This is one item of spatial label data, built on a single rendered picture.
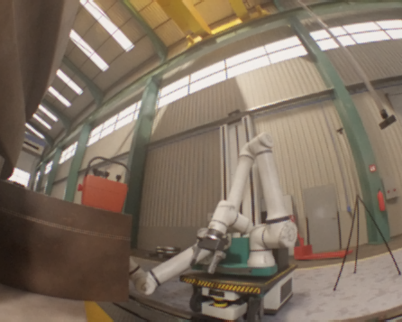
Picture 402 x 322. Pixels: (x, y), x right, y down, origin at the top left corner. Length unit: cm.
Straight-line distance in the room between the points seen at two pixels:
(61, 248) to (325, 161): 697
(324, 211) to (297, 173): 162
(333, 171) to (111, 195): 664
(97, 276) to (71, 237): 17
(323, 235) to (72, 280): 630
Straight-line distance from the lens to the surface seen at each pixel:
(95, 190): 79
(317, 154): 709
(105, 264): 79
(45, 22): 130
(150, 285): 121
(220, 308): 136
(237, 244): 152
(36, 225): 77
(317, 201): 657
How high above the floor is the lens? 60
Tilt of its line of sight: 24 degrees up
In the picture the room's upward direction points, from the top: 2 degrees clockwise
